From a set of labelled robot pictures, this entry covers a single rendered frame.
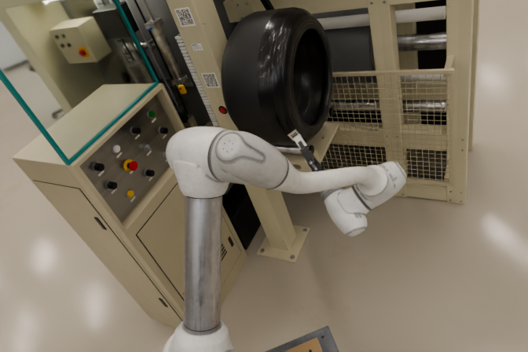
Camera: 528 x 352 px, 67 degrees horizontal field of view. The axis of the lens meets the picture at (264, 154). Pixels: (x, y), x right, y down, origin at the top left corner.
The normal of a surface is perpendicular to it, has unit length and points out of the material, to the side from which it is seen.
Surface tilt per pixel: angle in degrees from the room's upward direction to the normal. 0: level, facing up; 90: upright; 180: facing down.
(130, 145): 90
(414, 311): 0
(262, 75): 56
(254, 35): 24
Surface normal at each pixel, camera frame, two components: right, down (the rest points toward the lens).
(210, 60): -0.42, 0.65
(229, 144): -0.41, -0.30
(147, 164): 0.87, 0.07
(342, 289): -0.27, -0.76
